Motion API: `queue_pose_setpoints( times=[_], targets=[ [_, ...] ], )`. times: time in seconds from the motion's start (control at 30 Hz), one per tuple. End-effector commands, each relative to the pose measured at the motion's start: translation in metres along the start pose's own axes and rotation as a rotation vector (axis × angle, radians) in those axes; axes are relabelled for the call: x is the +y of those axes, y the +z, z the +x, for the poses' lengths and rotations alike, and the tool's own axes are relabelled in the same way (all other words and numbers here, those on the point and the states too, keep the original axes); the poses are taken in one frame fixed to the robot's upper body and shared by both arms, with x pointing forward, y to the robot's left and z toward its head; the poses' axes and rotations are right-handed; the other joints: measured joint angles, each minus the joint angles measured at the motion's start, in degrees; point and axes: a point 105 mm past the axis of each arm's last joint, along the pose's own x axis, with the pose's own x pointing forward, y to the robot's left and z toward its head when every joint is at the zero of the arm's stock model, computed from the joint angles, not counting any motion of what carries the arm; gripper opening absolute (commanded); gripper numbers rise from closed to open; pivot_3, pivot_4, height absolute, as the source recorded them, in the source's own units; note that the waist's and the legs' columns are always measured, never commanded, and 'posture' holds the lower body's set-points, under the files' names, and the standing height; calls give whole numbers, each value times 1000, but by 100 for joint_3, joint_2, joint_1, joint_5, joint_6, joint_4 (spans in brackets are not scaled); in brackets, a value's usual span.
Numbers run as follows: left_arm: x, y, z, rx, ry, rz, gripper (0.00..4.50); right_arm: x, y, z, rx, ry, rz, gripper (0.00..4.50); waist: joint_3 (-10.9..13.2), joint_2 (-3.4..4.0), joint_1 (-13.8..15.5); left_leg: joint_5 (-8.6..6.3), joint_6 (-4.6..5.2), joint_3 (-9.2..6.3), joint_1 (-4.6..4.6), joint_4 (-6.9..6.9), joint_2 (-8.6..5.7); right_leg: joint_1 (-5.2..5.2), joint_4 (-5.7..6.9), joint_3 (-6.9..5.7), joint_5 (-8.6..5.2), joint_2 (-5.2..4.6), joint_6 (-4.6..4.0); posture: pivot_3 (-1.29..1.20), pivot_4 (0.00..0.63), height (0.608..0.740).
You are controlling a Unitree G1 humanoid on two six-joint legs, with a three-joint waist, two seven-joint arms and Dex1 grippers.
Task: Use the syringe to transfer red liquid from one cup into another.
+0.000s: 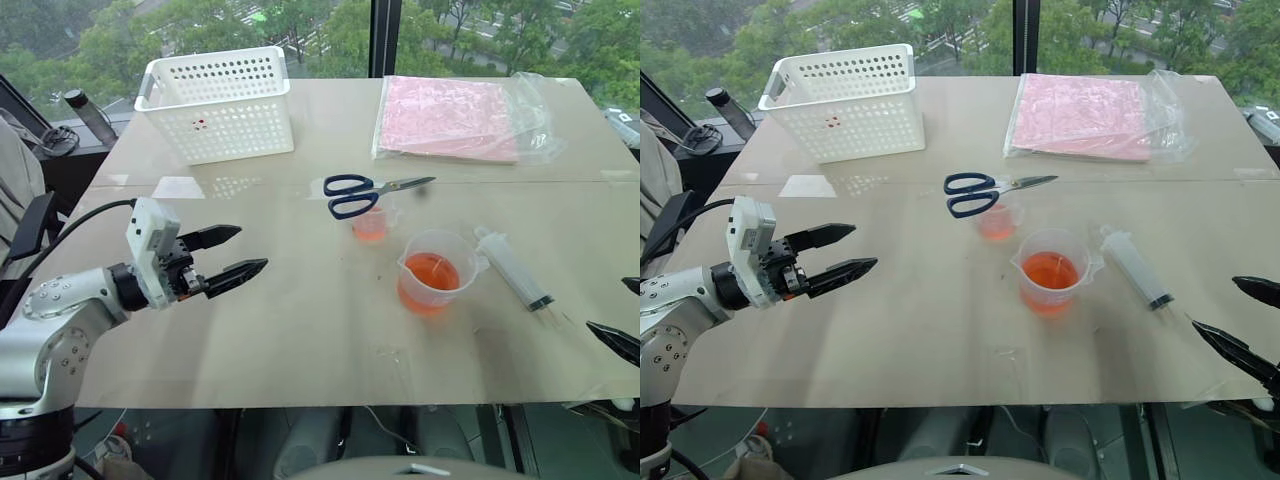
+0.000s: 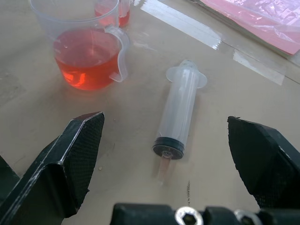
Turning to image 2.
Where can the clear tape strip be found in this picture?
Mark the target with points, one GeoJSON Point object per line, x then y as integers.
{"type": "Point", "coordinates": [260, 66]}
{"type": "Point", "coordinates": [185, 23]}

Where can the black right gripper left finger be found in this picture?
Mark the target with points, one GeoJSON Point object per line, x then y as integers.
{"type": "Point", "coordinates": [58, 171]}

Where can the pink sheet in plastic sleeve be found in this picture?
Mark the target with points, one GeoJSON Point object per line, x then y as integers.
{"type": "Point", "coordinates": [257, 21]}

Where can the clear plastic syringe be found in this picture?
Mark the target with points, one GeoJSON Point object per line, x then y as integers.
{"type": "Point", "coordinates": [179, 110]}

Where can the large clear measuring cup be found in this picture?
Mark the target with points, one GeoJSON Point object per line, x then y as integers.
{"type": "Point", "coordinates": [82, 47]}

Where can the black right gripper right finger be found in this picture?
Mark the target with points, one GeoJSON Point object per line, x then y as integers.
{"type": "Point", "coordinates": [264, 164]}

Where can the small beaker with red liquid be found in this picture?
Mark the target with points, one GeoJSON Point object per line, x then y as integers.
{"type": "Point", "coordinates": [120, 14]}

